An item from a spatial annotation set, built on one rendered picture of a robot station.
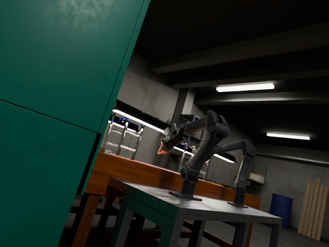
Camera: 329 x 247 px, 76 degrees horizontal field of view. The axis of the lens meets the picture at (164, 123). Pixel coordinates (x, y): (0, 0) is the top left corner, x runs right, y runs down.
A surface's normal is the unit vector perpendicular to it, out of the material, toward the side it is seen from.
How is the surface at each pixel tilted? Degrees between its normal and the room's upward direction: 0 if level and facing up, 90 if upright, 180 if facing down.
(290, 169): 90
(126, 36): 90
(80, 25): 90
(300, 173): 90
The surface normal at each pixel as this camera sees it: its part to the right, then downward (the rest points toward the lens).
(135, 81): 0.70, 0.05
